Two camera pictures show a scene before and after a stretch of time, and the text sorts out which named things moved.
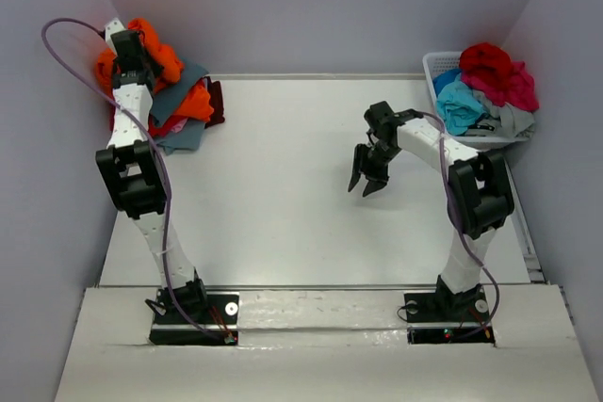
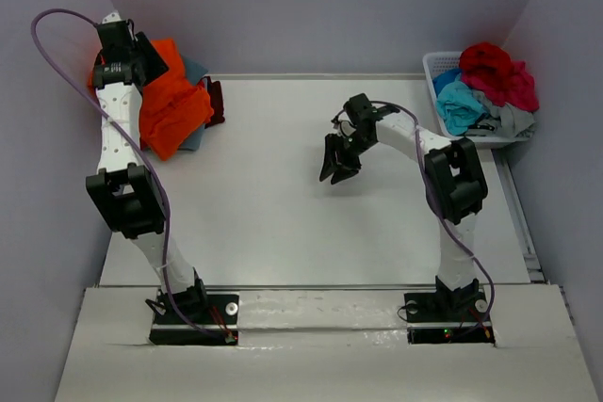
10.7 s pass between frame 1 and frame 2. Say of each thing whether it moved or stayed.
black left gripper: stayed
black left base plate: stayed
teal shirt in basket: stayed
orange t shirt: moved
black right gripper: moved
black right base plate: stayed
